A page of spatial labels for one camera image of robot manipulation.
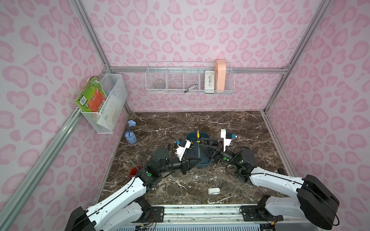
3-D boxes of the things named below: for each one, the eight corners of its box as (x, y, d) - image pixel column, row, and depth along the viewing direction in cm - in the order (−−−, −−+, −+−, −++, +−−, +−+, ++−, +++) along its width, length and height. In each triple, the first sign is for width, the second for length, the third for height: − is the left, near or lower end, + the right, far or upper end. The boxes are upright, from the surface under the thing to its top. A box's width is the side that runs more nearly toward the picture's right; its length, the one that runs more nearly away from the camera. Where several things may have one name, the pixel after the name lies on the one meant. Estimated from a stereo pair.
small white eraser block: (208, 194, 81) (208, 193, 79) (207, 189, 83) (208, 187, 80) (219, 194, 81) (220, 192, 79) (218, 189, 83) (219, 187, 80)
